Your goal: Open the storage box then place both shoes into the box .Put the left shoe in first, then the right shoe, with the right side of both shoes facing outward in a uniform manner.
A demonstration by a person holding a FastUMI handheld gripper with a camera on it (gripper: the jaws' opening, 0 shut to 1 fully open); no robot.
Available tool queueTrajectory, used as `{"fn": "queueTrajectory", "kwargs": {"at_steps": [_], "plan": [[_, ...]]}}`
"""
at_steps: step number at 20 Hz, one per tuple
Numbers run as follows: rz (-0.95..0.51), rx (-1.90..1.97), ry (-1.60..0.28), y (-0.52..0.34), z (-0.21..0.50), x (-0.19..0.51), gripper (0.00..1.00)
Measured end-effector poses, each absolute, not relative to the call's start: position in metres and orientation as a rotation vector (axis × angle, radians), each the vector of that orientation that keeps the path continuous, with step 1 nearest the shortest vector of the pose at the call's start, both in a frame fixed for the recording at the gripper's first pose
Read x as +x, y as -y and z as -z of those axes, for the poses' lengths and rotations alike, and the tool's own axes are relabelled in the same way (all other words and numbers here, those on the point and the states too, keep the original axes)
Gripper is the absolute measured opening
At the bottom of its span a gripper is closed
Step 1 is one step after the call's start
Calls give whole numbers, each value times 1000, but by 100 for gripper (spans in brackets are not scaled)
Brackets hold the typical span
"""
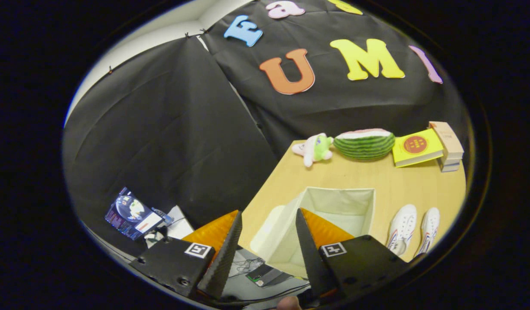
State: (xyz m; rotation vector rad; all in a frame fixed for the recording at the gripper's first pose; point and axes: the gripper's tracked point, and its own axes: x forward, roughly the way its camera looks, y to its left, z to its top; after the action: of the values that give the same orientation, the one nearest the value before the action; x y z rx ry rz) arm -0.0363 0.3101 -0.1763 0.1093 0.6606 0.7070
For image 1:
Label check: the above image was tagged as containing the black flat electronic device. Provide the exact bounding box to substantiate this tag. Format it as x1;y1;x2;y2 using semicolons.
245;263;294;288

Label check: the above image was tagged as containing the watermelon slice plush toy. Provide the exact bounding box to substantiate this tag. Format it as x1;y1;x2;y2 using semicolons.
333;128;396;161

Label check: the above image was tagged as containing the white canvas shoe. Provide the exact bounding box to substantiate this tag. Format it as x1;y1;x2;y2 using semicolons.
385;204;418;257
415;207;441;257

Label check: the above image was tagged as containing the cream fabric storage box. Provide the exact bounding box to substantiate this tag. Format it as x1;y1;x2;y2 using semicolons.
250;186;376;279

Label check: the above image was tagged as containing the white flat device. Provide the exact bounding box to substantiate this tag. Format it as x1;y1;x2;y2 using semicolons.
167;205;195;240

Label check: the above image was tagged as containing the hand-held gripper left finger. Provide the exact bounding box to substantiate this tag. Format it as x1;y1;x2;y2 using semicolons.
129;210;243;301

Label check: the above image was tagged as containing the dark printed carton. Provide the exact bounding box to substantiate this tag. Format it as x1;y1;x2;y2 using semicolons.
105;187;163;241

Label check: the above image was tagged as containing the beige paperback book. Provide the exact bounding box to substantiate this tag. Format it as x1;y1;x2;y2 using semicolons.
428;121;465;159

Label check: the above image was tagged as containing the yellow book with red circle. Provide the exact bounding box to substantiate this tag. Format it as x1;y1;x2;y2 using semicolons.
391;128;445;168

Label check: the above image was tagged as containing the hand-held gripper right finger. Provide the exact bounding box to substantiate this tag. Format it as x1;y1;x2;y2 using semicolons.
295;208;410;303

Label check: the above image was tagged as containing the pink and green plush toy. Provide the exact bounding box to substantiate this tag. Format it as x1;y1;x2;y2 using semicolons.
291;133;334;168

